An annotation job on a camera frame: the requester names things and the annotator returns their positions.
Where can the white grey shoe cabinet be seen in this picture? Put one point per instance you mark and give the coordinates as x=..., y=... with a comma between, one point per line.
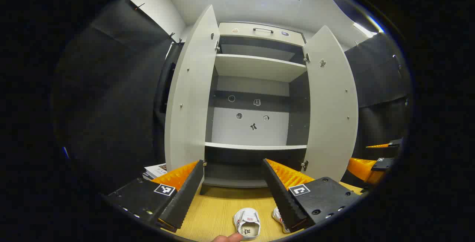
x=256, y=67

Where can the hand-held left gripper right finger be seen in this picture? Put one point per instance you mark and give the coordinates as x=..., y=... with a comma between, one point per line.
x=284, y=197

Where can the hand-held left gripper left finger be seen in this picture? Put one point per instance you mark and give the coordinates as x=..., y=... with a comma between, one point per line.
x=185, y=197

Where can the small ceiling light panel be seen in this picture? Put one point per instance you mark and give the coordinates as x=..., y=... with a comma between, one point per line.
x=365, y=29

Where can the white cabinet door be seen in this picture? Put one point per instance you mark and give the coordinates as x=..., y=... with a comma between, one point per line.
x=189, y=104
x=330, y=123

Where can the stack of books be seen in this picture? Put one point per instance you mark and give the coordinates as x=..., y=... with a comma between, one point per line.
x=156, y=170

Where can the white shoe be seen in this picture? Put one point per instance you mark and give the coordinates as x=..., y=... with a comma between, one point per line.
x=278, y=218
x=248, y=219

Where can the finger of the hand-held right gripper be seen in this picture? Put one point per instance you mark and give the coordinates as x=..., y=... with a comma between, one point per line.
x=362, y=169
x=386, y=145

